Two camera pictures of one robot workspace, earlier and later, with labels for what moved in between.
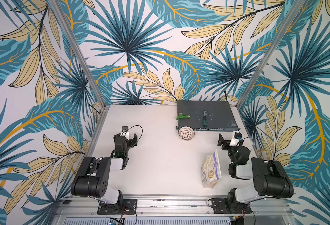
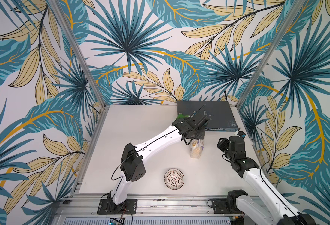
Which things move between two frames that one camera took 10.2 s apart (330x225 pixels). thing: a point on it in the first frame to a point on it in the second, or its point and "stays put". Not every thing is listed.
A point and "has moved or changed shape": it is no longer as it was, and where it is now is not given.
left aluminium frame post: [67, 26] stays put
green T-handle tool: [181, 116] stays put
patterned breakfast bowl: [186, 132] has moved or changed shape
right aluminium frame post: [295, 7] stays put
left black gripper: [133, 141] to [202, 135]
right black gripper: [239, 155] stays put
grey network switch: [207, 116] stays put
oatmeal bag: [211, 172] to [196, 148]
